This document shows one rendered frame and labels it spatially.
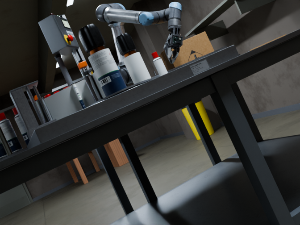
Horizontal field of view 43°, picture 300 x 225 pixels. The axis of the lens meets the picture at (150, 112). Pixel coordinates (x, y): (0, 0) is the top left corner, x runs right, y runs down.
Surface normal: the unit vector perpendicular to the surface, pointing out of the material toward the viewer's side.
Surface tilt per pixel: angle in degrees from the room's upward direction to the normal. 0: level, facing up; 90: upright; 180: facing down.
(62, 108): 90
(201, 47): 90
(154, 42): 90
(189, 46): 90
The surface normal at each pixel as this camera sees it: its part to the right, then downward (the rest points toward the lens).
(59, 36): -0.21, 0.09
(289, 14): -0.86, 0.40
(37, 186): 0.27, -0.13
